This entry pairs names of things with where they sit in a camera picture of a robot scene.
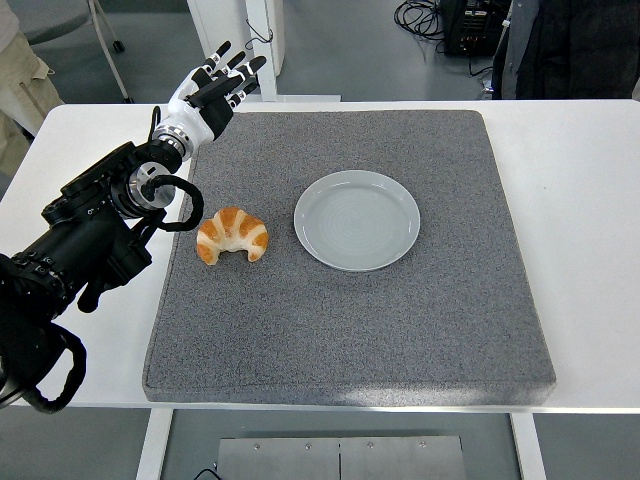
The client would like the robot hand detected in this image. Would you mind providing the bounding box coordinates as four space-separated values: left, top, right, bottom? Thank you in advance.
158 40 268 149

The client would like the white column with foot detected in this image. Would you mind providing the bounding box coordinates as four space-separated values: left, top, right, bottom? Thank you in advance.
199 0 344 104

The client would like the grey metal plate with screws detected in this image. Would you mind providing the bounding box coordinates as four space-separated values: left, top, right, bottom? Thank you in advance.
215 435 469 480

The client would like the golden croissant bread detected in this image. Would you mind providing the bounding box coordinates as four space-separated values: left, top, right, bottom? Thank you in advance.
196 206 270 265

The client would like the grey speckled mat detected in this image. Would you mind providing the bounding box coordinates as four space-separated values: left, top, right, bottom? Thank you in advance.
142 109 558 405

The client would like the person in dark clothing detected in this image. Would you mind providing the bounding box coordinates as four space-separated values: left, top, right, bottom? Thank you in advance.
491 0 640 101

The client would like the black electronics box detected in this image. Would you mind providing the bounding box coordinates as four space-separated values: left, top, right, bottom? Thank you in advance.
438 0 507 57

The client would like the tangle of black cables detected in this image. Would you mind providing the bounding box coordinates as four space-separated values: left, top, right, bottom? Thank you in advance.
392 0 449 55

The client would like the thin black cable on column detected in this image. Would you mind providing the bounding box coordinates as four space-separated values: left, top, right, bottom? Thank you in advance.
244 17 275 51

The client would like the round grey plate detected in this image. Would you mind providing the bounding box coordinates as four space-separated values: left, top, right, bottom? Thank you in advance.
293 169 422 273

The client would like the grey chair with white legs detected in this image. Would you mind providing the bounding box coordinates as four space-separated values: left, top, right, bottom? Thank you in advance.
19 0 136 105

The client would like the white table leg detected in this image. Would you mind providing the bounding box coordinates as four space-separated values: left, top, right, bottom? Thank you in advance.
135 408 175 480
509 413 547 480

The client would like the person in beige trousers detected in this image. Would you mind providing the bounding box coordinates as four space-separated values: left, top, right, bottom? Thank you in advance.
0 0 65 175

